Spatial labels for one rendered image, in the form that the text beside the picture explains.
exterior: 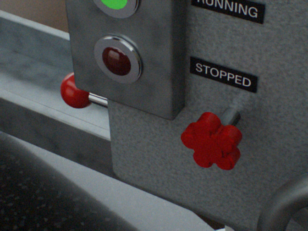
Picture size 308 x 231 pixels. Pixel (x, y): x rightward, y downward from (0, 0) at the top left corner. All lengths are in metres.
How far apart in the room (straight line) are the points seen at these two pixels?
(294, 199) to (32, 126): 0.34
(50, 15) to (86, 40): 2.41
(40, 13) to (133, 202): 1.99
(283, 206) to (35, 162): 0.66
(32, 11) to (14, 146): 1.88
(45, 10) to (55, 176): 1.94
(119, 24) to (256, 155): 0.13
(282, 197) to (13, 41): 0.46
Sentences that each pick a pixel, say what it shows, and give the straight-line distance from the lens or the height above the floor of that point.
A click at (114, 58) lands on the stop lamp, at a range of 0.44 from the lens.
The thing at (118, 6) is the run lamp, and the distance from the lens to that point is 0.42.
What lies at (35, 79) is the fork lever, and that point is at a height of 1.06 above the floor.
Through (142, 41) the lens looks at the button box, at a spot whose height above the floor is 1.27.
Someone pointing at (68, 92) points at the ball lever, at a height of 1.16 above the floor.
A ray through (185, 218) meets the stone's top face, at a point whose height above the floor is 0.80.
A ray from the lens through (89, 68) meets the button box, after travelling 0.47.
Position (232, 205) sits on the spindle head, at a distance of 0.51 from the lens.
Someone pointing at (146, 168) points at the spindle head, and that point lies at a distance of 0.53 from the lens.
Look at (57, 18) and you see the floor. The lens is 2.84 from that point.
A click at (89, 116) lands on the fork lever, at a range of 0.70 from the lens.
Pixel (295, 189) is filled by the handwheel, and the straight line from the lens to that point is 0.40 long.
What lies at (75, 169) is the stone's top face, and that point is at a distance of 1.01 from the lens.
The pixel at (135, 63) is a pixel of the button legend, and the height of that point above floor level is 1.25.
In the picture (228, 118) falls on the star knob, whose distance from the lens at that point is 0.44.
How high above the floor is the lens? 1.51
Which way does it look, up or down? 41 degrees down
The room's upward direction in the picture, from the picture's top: 2 degrees counter-clockwise
